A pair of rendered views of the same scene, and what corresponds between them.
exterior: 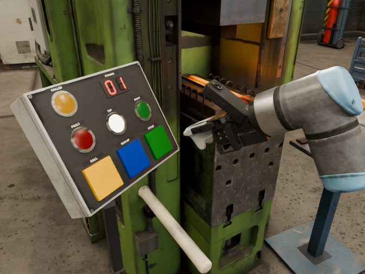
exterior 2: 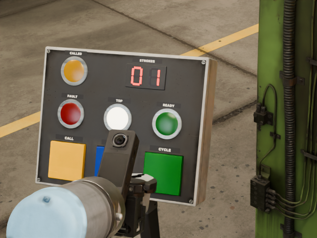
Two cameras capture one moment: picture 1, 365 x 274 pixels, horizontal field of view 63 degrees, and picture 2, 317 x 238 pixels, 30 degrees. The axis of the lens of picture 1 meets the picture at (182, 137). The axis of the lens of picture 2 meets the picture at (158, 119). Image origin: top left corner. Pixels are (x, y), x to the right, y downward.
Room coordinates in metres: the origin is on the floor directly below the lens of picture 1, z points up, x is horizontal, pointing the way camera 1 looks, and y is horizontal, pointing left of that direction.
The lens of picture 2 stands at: (0.51, -0.81, 1.68)
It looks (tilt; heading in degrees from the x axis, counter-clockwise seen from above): 31 degrees down; 77
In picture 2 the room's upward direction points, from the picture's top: 5 degrees counter-clockwise
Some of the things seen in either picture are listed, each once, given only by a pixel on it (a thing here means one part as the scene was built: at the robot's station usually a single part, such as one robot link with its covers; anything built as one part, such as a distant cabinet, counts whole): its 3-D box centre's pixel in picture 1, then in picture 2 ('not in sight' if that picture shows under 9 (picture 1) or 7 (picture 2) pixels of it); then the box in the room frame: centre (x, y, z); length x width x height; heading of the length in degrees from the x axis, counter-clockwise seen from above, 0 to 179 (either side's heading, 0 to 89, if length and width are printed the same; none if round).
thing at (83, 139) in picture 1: (83, 139); (70, 113); (0.57, 0.21, 1.09); 0.05 x 0.03 x 0.04; 122
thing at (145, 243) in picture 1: (146, 241); not in sight; (0.97, 0.16, 0.36); 0.09 x 0.07 x 0.12; 122
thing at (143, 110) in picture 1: (143, 110); (166, 123); (0.74, 0.11, 1.09); 0.05 x 0.03 x 0.04; 122
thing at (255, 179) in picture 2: not in sight; (263, 194); (0.97, 0.18, 0.80); 0.06 x 0.03 x 0.14; 122
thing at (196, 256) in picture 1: (171, 224); not in sight; (0.80, 0.04, 0.62); 0.44 x 0.05 x 0.05; 32
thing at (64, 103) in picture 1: (64, 103); (74, 71); (0.59, 0.25, 1.16); 0.05 x 0.03 x 0.04; 122
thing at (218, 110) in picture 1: (203, 94); not in sight; (1.24, -0.09, 0.96); 0.42 x 0.20 x 0.09; 32
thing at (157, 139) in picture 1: (157, 142); (162, 173); (0.71, 0.07, 1.01); 0.07 x 0.05 x 0.07; 147
